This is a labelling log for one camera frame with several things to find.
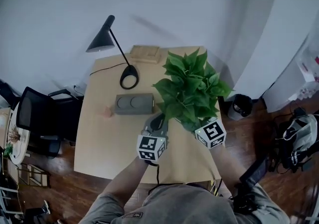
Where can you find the black desk lamp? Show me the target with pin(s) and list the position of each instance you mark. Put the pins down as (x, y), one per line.
(109, 51)

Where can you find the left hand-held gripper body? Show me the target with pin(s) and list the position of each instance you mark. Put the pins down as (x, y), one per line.
(152, 141)

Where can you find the black waste bin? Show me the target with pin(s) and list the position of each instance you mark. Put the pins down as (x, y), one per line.
(240, 106)

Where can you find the small pink object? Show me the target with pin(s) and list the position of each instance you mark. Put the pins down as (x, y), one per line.
(107, 112)

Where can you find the white curtain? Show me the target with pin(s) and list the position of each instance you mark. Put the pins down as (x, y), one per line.
(264, 33)

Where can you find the green potted plant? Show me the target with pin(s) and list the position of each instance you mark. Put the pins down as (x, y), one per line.
(192, 88)

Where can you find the wooden tray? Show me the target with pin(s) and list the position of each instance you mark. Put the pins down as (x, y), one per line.
(145, 53)

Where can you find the black office chair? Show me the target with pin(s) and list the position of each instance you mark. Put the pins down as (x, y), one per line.
(42, 121)

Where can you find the black and white backpack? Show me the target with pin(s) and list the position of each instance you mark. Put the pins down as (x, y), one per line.
(299, 136)

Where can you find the person's right forearm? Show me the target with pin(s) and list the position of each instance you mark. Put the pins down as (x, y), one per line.
(224, 165)

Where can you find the grey box with round recesses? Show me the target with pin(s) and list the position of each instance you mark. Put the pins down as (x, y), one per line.
(134, 103)

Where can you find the dried plant in vase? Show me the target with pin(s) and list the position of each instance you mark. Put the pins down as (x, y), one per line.
(14, 134)

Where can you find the person's grey shirt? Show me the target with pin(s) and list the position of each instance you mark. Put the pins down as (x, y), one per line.
(184, 205)

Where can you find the person's left forearm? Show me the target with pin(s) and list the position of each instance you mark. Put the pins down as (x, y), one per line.
(124, 180)

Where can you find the round white side table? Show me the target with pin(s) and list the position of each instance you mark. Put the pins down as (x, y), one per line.
(15, 133)

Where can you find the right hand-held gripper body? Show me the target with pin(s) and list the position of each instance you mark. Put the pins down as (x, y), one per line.
(210, 133)

